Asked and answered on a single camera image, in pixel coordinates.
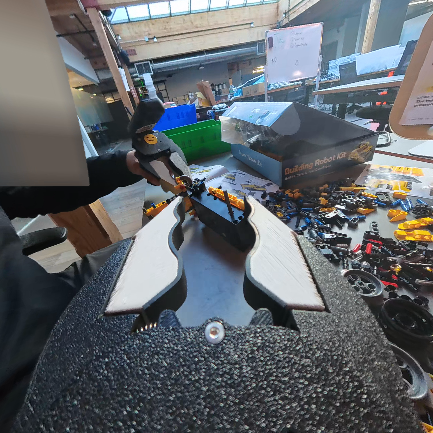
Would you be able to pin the brown cardboard box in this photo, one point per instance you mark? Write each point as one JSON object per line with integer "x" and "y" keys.
{"x": 206, "y": 93}

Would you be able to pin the person's left forearm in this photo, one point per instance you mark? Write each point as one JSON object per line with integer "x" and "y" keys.
{"x": 67, "y": 189}

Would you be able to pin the blue plastic bin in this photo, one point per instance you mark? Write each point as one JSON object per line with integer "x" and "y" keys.
{"x": 176, "y": 116}

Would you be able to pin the clear plastic bag of parts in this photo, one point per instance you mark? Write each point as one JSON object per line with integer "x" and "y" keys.
{"x": 233, "y": 132}

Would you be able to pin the black rubber tyre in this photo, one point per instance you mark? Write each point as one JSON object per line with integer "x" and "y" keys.
{"x": 406, "y": 321}

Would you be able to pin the green plastic bin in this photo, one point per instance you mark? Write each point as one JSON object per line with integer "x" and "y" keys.
{"x": 199, "y": 142}

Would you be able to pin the black laptop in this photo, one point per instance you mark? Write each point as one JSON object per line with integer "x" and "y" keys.
{"x": 406, "y": 57}

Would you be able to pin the person's left hand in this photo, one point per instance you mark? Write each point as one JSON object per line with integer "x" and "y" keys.
{"x": 132, "y": 162}

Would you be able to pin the yellow black sticker sheet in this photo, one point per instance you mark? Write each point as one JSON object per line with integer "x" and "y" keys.
{"x": 389, "y": 179}

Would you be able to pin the person's black jacket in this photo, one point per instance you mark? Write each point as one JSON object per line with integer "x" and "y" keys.
{"x": 27, "y": 304}

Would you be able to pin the whiteboard on stand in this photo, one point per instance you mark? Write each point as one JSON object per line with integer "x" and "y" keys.
{"x": 294, "y": 50}

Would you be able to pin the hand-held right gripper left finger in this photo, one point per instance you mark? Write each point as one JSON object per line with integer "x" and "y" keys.
{"x": 149, "y": 270}

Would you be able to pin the yellow grey brick vehicle model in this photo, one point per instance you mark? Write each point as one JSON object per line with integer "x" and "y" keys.
{"x": 216, "y": 209}

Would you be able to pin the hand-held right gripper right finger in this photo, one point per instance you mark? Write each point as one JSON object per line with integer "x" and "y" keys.
{"x": 284, "y": 270}

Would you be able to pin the grey desk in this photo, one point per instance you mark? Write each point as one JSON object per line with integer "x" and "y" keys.
{"x": 209, "y": 270}

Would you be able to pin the pile of loose building pieces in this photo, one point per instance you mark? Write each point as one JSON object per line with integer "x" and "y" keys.
{"x": 338, "y": 216}

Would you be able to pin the wooden post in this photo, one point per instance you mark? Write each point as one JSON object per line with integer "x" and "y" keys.
{"x": 88, "y": 226}

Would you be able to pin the printed instruction sheet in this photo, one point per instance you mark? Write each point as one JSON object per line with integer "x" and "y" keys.
{"x": 419, "y": 101}

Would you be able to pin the blue cardboard kit box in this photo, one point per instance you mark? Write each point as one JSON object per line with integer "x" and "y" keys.
{"x": 257, "y": 162}

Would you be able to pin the open instruction booklet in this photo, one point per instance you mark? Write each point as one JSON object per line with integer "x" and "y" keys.
{"x": 236, "y": 182}

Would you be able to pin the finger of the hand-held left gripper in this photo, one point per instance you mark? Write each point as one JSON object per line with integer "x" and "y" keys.
{"x": 181, "y": 165}
{"x": 164, "y": 174}

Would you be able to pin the long wooden table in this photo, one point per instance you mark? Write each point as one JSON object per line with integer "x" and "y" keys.
{"x": 355, "y": 86}

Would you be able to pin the black chair armrest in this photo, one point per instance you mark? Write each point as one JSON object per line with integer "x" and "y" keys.
{"x": 44, "y": 240}

